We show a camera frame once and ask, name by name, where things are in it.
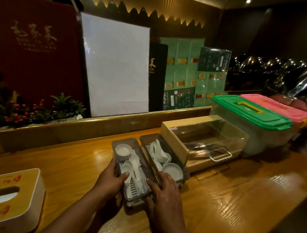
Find row of steel chafing dishes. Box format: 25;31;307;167
225;53;307;96

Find black menu folder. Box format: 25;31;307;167
146;42;169;113

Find green plant with red berries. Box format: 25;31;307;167
0;89;87;133

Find clear container with green lid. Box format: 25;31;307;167
209;94;295;160

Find large steel chafing dish lid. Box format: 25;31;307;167
265;63;307;103

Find wooden box with clear lid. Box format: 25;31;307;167
158;112;250;176

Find person's left hand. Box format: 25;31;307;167
93;156;131;205

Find white ceramic bowl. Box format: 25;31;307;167
161;162;184;182

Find short green menu card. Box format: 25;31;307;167
194;46;232;109

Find tall green menu card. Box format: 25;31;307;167
156;36;206;113

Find metal tongs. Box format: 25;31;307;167
183;142;220;161

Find clear container with pink lid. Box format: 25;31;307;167
238;93;307;144

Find person's right hand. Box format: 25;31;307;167
144;170;190;231

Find person's left forearm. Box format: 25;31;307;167
38;186;109;233

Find grey plastic cutlery tray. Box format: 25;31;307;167
108;137;160;210
137;133;192;189

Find white ceramic spoon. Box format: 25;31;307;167
128;154;142;182
120;163;134;184

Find small white sauce bowl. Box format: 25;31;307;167
115;143;133;159

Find stack of white soup spoons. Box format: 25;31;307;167
148;139;173;165

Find white tissue box wooden top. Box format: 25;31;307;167
0;166;47;233

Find wooden ledge with gold trim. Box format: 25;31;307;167
0;95;212;164

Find white blank board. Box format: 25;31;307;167
75;12;154;120

